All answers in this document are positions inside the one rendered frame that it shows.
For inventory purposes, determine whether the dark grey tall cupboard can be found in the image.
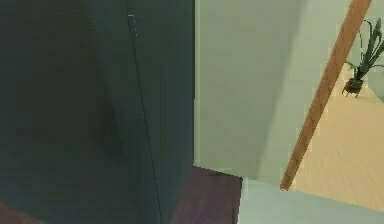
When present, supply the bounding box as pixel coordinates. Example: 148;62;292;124
0;0;196;224

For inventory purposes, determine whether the green house plant in pot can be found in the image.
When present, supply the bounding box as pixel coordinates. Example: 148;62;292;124
341;18;384;99

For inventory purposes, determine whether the brown wooden door frame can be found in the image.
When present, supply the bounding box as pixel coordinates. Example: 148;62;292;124
279;0;373;192

